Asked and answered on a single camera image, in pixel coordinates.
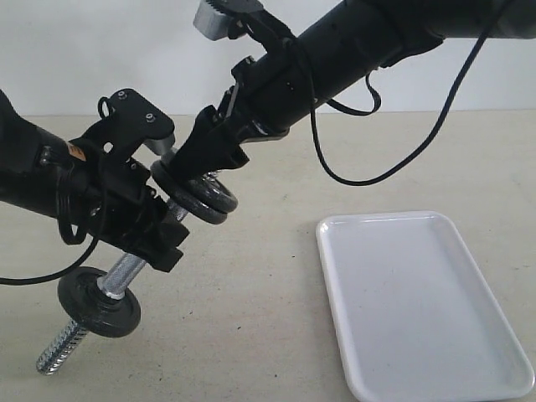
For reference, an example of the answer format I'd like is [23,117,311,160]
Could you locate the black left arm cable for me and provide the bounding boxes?
[0,167,101,286]

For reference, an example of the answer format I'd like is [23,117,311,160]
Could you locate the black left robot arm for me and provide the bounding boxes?
[1,88,189,272]

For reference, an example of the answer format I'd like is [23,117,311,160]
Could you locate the chrome threaded dumbbell bar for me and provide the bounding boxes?
[36,148,227,377]

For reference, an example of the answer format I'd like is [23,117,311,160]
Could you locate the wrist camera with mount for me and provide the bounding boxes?
[97,88,175,160]
[193,0,296,52]

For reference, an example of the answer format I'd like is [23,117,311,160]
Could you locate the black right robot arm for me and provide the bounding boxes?
[167,1,535,182]

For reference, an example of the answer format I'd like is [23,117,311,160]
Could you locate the black round disc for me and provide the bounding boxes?
[151,161,230,225]

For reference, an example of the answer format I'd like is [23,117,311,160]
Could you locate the black weight plate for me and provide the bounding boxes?
[57,266,142,338]
[182,174,238,214]

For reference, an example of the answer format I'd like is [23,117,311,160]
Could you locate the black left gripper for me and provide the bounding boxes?
[54,142,189,273]

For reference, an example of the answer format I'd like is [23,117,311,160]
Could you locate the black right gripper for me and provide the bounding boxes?
[171,54,317,182]

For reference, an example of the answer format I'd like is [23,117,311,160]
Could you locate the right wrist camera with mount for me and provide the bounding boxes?
[193,0,296,52]

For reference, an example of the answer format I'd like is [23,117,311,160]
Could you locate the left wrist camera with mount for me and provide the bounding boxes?
[97,88,175,160]

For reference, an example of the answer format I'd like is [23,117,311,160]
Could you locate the white rectangular plastic tray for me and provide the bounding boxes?
[316,210,535,401]

